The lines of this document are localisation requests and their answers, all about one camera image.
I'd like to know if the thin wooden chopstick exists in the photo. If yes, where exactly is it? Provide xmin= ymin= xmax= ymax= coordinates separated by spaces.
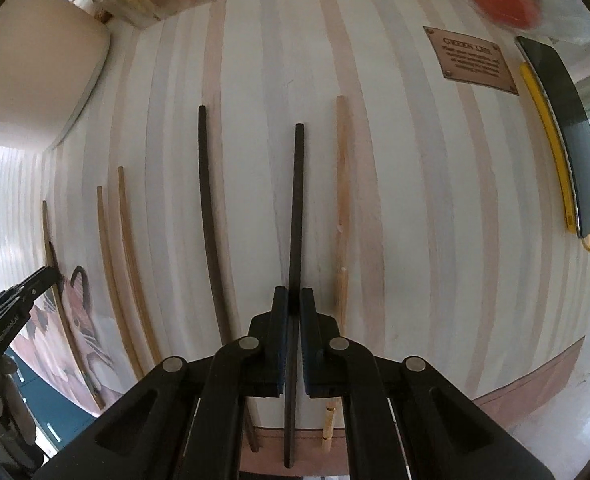
xmin=96 ymin=185 xmax=144 ymax=380
xmin=117 ymin=166 xmax=161 ymax=364

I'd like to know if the thin wooden chopstick inner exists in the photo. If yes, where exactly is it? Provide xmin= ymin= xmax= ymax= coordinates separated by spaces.
xmin=117 ymin=166 xmax=161 ymax=364

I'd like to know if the light wooden chopstick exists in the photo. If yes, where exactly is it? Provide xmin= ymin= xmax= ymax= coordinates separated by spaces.
xmin=320 ymin=94 xmax=353 ymax=453

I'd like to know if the black chopstick on mat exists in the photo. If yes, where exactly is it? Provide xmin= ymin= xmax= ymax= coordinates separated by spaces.
xmin=197 ymin=104 xmax=233 ymax=344

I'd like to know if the black smartphone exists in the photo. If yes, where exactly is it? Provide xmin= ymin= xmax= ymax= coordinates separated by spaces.
xmin=515 ymin=36 xmax=590 ymax=237

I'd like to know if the striped cat placemat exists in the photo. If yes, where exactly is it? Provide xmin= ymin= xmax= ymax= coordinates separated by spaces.
xmin=0 ymin=0 xmax=590 ymax=478

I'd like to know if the beige utensil holder cup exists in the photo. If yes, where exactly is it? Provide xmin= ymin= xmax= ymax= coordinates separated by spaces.
xmin=0 ymin=0 xmax=111 ymax=152

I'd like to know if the yellow pencil under phone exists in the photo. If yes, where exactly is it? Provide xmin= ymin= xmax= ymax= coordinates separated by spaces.
xmin=519 ymin=62 xmax=590 ymax=252

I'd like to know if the thin wooden chopstick outer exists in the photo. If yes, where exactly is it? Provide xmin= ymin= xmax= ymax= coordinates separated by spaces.
xmin=96 ymin=185 xmax=144 ymax=380

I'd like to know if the black chopstick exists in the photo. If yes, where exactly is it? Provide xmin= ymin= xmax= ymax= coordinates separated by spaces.
xmin=197 ymin=104 xmax=233 ymax=344
xmin=283 ymin=122 xmax=306 ymax=469

